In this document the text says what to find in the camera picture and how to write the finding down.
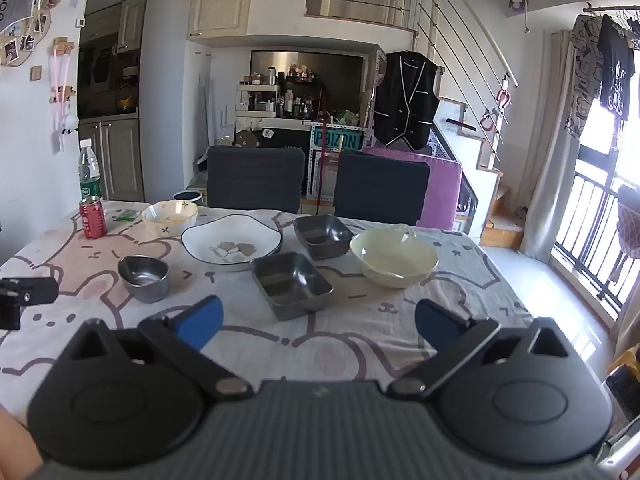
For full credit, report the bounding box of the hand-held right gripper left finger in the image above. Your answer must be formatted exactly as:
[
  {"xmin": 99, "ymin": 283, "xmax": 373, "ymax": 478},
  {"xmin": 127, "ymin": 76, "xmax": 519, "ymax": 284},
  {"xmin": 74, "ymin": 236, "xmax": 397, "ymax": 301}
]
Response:
[{"xmin": 65, "ymin": 295, "xmax": 253, "ymax": 403}]

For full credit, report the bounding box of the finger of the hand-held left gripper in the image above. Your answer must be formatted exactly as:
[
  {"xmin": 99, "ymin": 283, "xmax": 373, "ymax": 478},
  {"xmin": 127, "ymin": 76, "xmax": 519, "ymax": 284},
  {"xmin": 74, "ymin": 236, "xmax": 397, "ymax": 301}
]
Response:
[{"xmin": 0, "ymin": 276, "xmax": 59, "ymax": 331}]

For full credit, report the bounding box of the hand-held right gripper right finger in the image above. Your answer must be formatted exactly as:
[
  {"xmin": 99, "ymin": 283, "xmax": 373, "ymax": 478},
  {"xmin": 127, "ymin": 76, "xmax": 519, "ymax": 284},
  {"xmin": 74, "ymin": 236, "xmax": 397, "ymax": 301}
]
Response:
[{"xmin": 387, "ymin": 299, "xmax": 576, "ymax": 403}]

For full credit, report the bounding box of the cream bowl with handles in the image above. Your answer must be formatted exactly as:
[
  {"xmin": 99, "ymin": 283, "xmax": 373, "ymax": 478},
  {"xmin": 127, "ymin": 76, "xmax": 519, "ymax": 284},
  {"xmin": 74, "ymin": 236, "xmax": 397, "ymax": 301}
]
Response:
[{"xmin": 349, "ymin": 224, "xmax": 440, "ymax": 289}]

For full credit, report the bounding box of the rectangular steel tray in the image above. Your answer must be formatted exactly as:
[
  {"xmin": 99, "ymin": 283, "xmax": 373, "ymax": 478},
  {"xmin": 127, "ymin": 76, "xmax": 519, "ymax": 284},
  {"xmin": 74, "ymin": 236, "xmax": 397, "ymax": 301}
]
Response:
[{"xmin": 249, "ymin": 252, "xmax": 335, "ymax": 322}]

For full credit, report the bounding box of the white plate with black rim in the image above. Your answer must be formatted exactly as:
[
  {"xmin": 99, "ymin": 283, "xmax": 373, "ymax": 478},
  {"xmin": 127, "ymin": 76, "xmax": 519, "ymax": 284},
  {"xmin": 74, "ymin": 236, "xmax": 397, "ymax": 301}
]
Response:
[{"xmin": 180, "ymin": 214, "xmax": 284, "ymax": 272}]

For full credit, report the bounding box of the lemon print scalloped bowl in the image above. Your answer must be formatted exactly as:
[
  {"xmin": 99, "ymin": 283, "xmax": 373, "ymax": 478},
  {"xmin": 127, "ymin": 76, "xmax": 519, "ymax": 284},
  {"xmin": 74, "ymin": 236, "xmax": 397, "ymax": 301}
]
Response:
[{"xmin": 141, "ymin": 200, "xmax": 199, "ymax": 239}]

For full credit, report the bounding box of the small round steel bowl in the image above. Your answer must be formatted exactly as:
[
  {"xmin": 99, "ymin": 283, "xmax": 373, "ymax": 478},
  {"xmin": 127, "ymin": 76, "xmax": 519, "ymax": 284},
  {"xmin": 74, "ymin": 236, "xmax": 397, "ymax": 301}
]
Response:
[{"xmin": 117, "ymin": 255, "xmax": 171, "ymax": 304}]

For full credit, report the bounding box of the red soda can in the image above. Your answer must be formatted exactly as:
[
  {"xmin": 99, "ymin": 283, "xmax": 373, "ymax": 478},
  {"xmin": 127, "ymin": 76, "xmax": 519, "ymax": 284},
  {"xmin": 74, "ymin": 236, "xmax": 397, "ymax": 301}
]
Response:
[{"xmin": 79, "ymin": 197, "xmax": 108, "ymax": 239}]

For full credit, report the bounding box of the purple cushion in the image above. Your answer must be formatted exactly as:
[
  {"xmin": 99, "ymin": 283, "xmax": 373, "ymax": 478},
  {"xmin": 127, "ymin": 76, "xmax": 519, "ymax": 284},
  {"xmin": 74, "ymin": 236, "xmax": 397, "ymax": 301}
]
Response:
[{"xmin": 361, "ymin": 146, "xmax": 463, "ymax": 231}]

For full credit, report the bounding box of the clear water bottle green label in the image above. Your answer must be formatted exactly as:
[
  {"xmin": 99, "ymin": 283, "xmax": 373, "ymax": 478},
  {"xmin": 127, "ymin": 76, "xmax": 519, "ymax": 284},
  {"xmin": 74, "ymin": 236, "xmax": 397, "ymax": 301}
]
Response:
[{"xmin": 78, "ymin": 138, "xmax": 102, "ymax": 201}]

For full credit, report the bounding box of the square steel bowl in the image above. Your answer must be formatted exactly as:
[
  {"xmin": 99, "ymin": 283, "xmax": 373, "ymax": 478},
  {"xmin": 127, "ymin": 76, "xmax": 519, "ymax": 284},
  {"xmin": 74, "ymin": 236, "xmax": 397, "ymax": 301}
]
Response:
[{"xmin": 292, "ymin": 214, "xmax": 356, "ymax": 261}]

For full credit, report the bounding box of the dark grey chair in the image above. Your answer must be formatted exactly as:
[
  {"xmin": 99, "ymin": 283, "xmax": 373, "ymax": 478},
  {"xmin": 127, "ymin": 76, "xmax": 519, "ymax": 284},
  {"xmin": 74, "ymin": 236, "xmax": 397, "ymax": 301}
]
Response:
[
  {"xmin": 333, "ymin": 152, "xmax": 431, "ymax": 226},
  {"xmin": 206, "ymin": 145, "xmax": 306, "ymax": 214}
]

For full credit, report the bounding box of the wooden staircase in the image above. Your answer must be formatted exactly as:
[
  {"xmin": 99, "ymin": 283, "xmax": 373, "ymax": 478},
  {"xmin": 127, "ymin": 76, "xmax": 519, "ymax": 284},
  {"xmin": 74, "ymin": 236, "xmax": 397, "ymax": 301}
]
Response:
[{"xmin": 432, "ymin": 100, "xmax": 526, "ymax": 248}]

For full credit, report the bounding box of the person's leg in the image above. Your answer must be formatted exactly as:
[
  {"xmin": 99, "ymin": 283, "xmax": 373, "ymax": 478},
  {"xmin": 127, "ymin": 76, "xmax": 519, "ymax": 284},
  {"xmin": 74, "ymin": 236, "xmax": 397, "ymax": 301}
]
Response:
[{"xmin": 0, "ymin": 404, "xmax": 46, "ymax": 480}]

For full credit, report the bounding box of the grey kitchen base cabinet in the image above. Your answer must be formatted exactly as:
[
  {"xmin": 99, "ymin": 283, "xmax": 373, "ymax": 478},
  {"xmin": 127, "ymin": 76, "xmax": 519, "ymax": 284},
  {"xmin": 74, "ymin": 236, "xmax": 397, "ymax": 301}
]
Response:
[{"xmin": 80, "ymin": 116, "xmax": 146, "ymax": 203}]

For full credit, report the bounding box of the black balcony railing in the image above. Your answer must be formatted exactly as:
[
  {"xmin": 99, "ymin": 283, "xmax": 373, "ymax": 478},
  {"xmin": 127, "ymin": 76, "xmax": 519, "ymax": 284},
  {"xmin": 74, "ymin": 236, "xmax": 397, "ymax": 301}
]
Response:
[{"xmin": 552, "ymin": 170, "xmax": 640, "ymax": 321}]

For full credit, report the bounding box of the beige curtain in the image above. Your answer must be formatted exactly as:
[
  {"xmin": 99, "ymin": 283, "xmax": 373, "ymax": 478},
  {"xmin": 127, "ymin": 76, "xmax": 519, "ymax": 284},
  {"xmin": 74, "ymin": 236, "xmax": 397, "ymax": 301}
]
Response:
[{"xmin": 520, "ymin": 30, "xmax": 586, "ymax": 263}]

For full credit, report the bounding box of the yellow bag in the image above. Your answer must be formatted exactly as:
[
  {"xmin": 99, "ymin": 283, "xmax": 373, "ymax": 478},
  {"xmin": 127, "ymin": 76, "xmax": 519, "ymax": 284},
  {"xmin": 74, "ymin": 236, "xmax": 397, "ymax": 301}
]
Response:
[{"xmin": 607, "ymin": 345, "xmax": 640, "ymax": 411}]

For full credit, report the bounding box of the teal sign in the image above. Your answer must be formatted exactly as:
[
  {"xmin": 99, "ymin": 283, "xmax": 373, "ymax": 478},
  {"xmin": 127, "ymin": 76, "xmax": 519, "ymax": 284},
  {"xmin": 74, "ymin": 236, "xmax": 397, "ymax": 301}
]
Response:
[{"xmin": 311, "ymin": 127, "xmax": 362, "ymax": 152}]

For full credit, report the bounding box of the hanging net basket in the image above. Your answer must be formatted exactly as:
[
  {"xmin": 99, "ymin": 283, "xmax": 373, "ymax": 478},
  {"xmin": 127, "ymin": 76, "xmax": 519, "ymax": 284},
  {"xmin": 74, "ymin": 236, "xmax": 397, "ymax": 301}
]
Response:
[{"xmin": 617, "ymin": 185, "xmax": 640, "ymax": 281}]

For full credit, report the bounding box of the black vest with white trim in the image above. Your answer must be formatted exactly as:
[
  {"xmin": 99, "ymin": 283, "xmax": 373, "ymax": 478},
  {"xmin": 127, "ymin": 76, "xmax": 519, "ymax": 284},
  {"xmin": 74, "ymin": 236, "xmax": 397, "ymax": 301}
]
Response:
[{"xmin": 374, "ymin": 51, "xmax": 441, "ymax": 151}]

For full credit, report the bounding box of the row of cosmetic bottles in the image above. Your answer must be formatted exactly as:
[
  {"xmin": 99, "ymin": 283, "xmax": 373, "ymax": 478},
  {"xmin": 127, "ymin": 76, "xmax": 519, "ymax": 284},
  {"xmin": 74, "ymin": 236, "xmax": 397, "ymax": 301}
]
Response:
[{"xmin": 239, "ymin": 64, "xmax": 327, "ymax": 119}]

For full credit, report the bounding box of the patterned grey garment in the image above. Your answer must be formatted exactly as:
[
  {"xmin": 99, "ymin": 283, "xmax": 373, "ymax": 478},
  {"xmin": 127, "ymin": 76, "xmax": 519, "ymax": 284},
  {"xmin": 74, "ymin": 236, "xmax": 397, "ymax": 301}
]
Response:
[{"xmin": 565, "ymin": 14, "xmax": 608, "ymax": 138}]

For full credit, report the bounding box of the stair railing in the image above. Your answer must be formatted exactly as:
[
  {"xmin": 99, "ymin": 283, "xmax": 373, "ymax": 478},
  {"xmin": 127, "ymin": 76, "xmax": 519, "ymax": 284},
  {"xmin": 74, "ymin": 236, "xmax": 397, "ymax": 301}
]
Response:
[{"xmin": 417, "ymin": 0, "xmax": 521, "ymax": 126}]

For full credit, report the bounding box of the black printed t-shirt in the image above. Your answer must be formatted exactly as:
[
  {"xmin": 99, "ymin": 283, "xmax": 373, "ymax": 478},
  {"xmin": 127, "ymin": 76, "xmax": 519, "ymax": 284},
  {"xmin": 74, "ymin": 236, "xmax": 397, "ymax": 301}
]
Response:
[{"xmin": 596, "ymin": 14, "xmax": 636, "ymax": 121}]

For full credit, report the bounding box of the cream upper cabinet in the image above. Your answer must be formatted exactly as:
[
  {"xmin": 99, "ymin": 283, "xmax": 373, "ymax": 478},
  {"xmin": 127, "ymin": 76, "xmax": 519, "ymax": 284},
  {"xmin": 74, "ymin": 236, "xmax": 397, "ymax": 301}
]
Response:
[{"xmin": 187, "ymin": 0, "xmax": 256, "ymax": 40}]

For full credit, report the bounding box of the hanging ceiling toy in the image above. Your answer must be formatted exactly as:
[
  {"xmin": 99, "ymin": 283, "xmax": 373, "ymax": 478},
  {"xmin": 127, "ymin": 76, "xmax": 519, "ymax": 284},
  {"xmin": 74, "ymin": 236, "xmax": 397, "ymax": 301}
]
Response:
[{"xmin": 507, "ymin": 0, "xmax": 531, "ymax": 33}]

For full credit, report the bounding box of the pink strap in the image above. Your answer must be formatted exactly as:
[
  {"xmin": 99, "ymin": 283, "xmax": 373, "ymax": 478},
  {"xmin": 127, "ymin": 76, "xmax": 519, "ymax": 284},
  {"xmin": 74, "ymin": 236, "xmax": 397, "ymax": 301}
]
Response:
[{"xmin": 50, "ymin": 47, "xmax": 76, "ymax": 106}]

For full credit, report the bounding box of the red strap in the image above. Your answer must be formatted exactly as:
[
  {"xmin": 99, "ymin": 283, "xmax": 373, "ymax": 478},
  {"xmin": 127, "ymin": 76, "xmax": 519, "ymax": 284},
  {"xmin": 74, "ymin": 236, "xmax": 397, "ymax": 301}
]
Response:
[{"xmin": 318, "ymin": 85, "xmax": 333, "ymax": 211}]

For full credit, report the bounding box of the wall photo board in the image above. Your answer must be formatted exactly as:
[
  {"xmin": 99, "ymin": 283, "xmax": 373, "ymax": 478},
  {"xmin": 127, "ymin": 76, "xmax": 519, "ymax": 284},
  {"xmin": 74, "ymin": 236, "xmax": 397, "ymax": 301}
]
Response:
[{"xmin": 0, "ymin": 0, "xmax": 58, "ymax": 67}]

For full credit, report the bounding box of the grey kitchen wall cabinet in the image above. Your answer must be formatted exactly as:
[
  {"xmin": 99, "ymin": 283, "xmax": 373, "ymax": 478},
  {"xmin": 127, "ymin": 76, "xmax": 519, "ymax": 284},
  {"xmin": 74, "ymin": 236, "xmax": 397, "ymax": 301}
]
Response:
[{"xmin": 80, "ymin": 0, "xmax": 148, "ymax": 56}]

